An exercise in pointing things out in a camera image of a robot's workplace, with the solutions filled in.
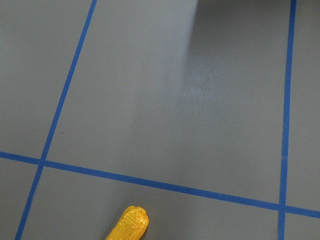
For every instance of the yellow toy corn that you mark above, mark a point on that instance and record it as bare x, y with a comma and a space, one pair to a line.
132, 224

